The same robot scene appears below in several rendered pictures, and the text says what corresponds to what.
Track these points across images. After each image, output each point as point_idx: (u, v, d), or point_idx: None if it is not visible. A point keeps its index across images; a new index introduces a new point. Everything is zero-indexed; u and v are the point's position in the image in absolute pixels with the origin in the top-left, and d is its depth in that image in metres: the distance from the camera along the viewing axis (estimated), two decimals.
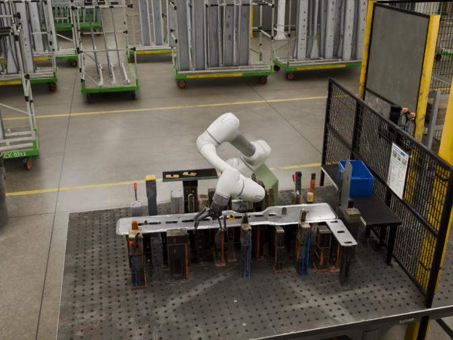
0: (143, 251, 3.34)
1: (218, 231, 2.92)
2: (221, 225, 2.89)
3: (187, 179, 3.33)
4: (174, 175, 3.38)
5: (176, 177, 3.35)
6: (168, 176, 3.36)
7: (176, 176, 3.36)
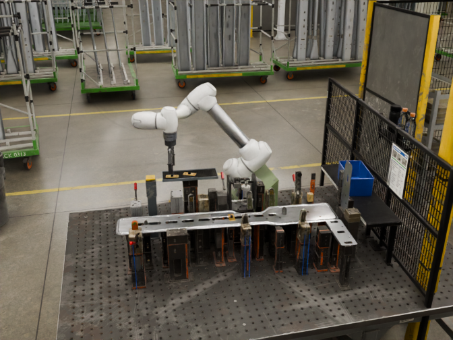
0: (143, 251, 3.34)
1: None
2: (173, 152, 3.36)
3: (187, 179, 3.33)
4: (174, 175, 3.38)
5: (176, 177, 3.36)
6: (168, 176, 3.36)
7: (176, 176, 3.36)
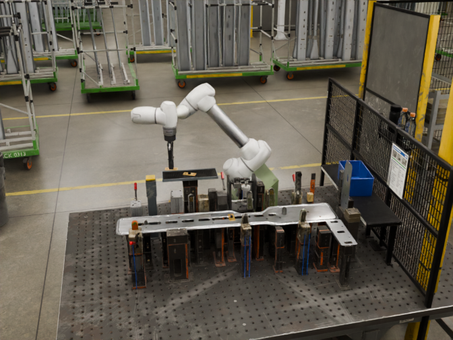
0: (143, 251, 3.34)
1: None
2: (172, 152, 3.32)
3: (187, 179, 3.33)
4: (174, 168, 3.35)
5: (176, 169, 3.33)
6: (168, 168, 3.34)
7: (175, 168, 3.34)
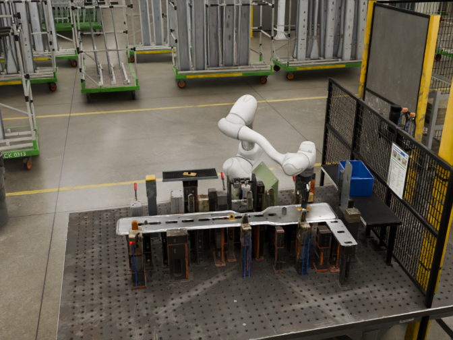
0: (143, 251, 3.34)
1: (301, 200, 3.22)
2: None
3: (187, 179, 3.33)
4: None
5: (309, 209, 3.23)
6: (300, 209, 3.23)
7: (307, 208, 3.24)
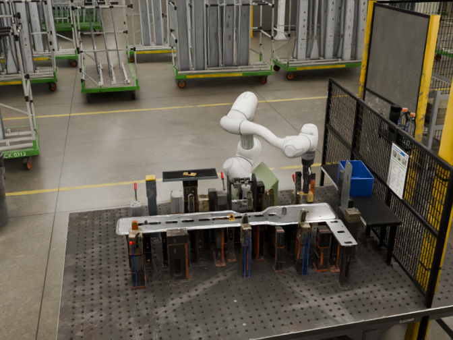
0: (143, 251, 3.34)
1: (303, 184, 3.18)
2: None
3: (187, 179, 3.33)
4: None
5: (310, 193, 3.19)
6: (302, 193, 3.19)
7: (309, 193, 3.20)
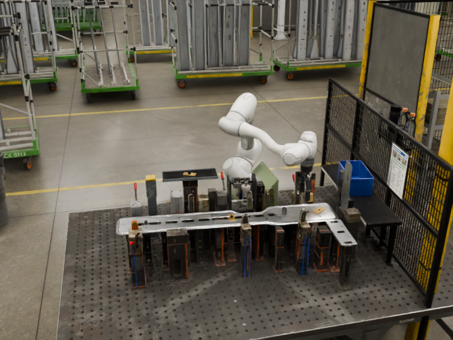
0: (143, 251, 3.34)
1: (300, 185, 3.23)
2: None
3: (187, 179, 3.33)
4: (315, 210, 3.25)
5: (317, 212, 3.23)
6: (321, 209, 3.27)
7: (317, 211, 3.24)
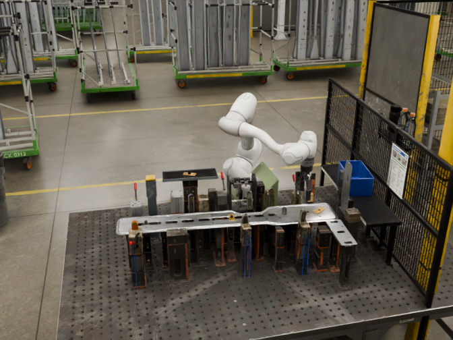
0: (143, 251, 3.34)
1: (300, 183, 3.23)
2: (304, 177, 3.22)
3: (187, 179, 3.33)
4: (315, 210, 3.25)
5: (317, 212, 3.23)
6: (321, 209, 3.27)
7: (317, 211, 3.24)
